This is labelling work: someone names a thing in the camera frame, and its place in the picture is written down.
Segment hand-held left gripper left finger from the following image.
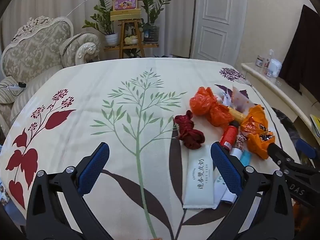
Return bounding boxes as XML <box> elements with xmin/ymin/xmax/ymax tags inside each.
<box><xmin>26</xmin><ymin>142</ymin><xmax>118</xmax><ymax>240</ymax></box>

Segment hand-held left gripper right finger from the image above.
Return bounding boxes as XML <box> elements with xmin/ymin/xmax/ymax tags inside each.
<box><xmin>210</xmin><ymin>142</ymin><xmax>295</xmax><ymax>240</ymax></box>

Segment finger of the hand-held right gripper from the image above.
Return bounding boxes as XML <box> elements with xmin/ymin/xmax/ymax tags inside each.
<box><xmin>266</xmin><ymin>143</ymin><xmax>295</xmax><ymax>173</ymax></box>
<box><xmin>296</xmin><ymin>138</ymin><xmax>320</xmax><ymax>164</ymax></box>

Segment white teal small carton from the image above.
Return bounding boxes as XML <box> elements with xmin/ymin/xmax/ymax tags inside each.
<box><xmin>231</xmin><ymin>149</ymin><xmax>252</xmax><ymax>167</ymax></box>

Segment long white pouch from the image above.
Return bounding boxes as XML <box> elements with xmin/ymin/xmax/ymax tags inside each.
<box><xmin>182</xmin><ymin>145</ymin><xmax>218</xmax><ymax>209</ymax></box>

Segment shiny orange snack wrapper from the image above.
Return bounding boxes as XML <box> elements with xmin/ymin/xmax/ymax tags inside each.
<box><xmin>241</xmin><ymin>105</ymin><xmax>275</xmax><ymax>160</ymax></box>

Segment dark red plastic bag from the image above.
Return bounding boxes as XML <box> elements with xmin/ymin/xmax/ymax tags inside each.
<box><xmin>174</xmin><ymin>110</ymin><xmax>205</xmax><ymax>150</ymax></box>

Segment orange plastic bag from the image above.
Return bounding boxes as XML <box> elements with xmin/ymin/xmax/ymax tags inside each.
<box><xmin>189</xmin><ymin>87</ymin><xmax>234</xmax><ymax>128</ymax></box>

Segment yellow and blue books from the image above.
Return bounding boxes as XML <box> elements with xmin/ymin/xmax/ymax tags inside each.
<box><xmin>310</xmin><ymin>114</ymin><xmax>320</xmax><ymax>139</ymax></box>

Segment red white patterned wrapper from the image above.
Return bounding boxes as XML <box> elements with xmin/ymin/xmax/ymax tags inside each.
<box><xmin>236</xmin><ymin>132</ymin><xmax>247</xmax><ymax>150</ymax></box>

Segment yellow paper tube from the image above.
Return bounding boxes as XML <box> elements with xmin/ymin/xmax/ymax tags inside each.
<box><xmin>227</xmin><ymin>106</ymin><xmax>247</xmax><ymax>123</ymax></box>

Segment clear plastic wrapper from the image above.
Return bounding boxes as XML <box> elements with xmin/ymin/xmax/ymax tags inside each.
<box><xmin>225</xmin><ymin>85</ymin><xmax>253</xmax><ymax>113</ymax></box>

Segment crumpled white paper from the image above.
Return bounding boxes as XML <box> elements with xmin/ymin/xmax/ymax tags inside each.
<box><xmin>217</xmin><ymin>91</ymin><xmax>233</xmax><ymax>108</ymax></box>

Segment cream cabinet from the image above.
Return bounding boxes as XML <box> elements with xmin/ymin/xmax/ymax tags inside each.
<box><xmin>241</xmin><ymin>62</ymin><xmax>320</xmax><ymax>140</ymax></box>

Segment white plastic jug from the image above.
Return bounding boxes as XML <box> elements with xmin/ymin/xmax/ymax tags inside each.
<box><xmin>267</xmin><ymin>59</ymin><xmax>282</xmax><ymax>78</ymax></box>

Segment dark brown cloth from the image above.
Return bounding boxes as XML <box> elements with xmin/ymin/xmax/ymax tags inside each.
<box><xmin>279</xmin><ymin>4</ymin><xmax>320</xmax><ymax>94</ymax></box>

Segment white power strip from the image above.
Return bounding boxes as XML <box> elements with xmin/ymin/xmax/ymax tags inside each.
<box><xmin>6</xmin><ymin>82</ymin><xmax>27</xmax><ymax>92</ymax></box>

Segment striped cushion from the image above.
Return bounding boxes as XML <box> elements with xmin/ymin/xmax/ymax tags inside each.
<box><xmin>0</xmin><ymin>76</ymin><xmax>25</xmax><ymax>104</ymax></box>

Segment potted plant white pot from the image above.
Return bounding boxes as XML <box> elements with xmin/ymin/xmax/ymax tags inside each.
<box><xmin>82</xmin><ymin>0</ymin><xmax>119</xmax><ymax>47</ymax></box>

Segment wooden plant stand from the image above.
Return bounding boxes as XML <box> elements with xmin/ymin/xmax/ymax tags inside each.
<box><xmin>104</xmin><ymin>19</ymin><xmax>160</xmax><ymax>58</ymax></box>

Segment ornate beige sofa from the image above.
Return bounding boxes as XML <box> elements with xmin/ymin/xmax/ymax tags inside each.
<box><xmin>0</xmin><ymin>17</ymin><xmax>102</xmax><ymax>135</ymax></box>

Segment white panelled door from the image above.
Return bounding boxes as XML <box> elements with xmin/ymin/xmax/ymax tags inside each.
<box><xmin>191</xmin><ymin>0</ymin><xmax>249</xmax><ymax>68</ymax></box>

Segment potted plant clear jug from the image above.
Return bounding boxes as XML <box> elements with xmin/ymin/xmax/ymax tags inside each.
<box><xmin>140</xmin><ymin>0</ymin><xmax>173</xmax><ymax>43</ymax></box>

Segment yellow flat box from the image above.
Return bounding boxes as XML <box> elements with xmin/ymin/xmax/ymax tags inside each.
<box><xmin>110</xmin><ymin>9</ymin><xmax>142</xmax><ymax>22</ymax></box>

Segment purple printed gift box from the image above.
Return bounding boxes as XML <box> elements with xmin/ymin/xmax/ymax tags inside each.
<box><xmin>113</xmin><ymin>0</ymin><xmax>140</xmax><ymax>12</ymax></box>

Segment beige curtain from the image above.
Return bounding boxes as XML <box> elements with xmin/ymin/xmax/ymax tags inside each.
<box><xmin>0</xmin><ymin>0</ymin><xmax>198</xmax><ymax>60</ymax></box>

